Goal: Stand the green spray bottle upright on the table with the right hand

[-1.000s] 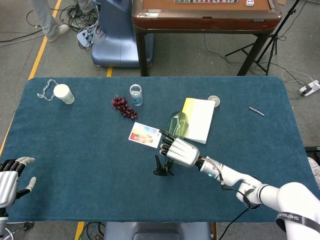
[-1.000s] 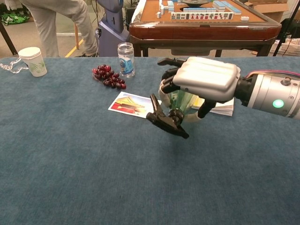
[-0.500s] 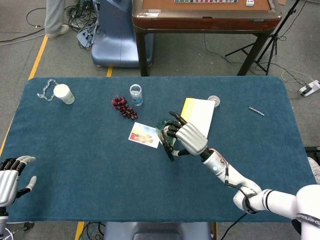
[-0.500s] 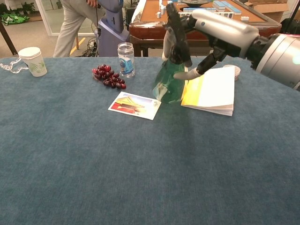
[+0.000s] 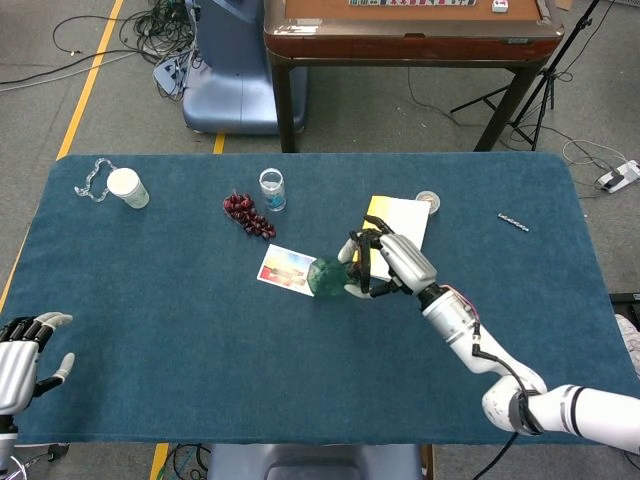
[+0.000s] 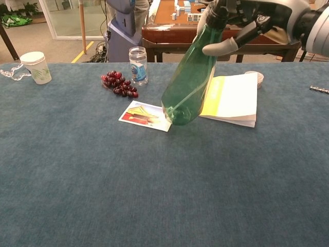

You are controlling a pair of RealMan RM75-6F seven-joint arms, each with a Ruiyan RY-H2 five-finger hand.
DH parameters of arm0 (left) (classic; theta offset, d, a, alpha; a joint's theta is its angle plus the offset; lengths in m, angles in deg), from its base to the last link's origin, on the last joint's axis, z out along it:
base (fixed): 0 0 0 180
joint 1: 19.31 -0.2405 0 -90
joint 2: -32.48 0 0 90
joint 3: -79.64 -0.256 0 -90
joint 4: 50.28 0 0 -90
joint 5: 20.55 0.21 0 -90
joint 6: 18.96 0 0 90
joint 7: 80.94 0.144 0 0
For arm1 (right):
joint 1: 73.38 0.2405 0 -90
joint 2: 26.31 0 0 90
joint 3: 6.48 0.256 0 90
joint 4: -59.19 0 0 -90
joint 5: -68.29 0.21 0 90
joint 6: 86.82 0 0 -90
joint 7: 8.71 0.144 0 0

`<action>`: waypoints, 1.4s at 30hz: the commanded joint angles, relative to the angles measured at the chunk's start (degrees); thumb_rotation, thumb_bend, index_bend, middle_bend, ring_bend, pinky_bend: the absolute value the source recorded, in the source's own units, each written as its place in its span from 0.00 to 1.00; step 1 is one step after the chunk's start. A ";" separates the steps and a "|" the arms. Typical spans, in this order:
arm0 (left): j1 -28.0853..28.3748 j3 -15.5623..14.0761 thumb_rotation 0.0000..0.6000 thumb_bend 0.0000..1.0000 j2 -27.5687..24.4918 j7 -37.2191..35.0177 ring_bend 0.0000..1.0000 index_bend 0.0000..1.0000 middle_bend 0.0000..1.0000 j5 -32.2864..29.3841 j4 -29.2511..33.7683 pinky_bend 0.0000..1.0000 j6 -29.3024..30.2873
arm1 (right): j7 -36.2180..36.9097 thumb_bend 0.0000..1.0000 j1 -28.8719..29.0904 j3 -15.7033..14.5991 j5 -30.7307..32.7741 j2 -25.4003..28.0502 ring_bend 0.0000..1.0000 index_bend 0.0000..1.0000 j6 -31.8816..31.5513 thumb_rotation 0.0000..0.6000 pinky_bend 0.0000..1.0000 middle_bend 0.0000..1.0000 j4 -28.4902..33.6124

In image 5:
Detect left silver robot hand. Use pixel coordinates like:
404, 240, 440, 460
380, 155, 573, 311
0, 312, 76, 416

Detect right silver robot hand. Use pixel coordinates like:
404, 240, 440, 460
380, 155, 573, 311
337, 214, 439, 300

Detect green transparent spray bottle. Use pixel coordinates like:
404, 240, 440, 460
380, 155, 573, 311
307, 254, 371, 301

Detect grey-blue own robot base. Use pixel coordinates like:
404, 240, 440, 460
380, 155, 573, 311
207, 443, 424, 480

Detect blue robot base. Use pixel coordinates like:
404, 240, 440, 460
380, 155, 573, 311
182, 0, 309, 135

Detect yellow and white booklet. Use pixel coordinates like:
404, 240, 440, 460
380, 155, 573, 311
352, 195, 432, 282

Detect picture postcard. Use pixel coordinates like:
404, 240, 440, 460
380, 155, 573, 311
256, 243, 318, 298

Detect clear jar blue label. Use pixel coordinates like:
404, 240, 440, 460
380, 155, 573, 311
258, 167, 288, 213

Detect red grape bunch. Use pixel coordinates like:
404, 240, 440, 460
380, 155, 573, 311
222, 192, 278, 240

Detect white paper cup green print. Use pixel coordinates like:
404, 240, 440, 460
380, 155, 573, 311
106, 167, 151, 210

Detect brown mahjong table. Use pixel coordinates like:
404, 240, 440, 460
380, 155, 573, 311
263, 0, 566, 154

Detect white power strip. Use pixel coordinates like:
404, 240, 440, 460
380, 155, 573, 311
594, 159, 640, 194

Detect black tripod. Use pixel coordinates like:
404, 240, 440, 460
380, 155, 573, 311
449, 0, 604, 151

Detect face-up mahjong tile row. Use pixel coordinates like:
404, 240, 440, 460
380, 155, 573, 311
348, 0, 476, 9

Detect tangled black floor cables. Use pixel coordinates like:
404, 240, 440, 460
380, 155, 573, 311
52, 0, 201, 101

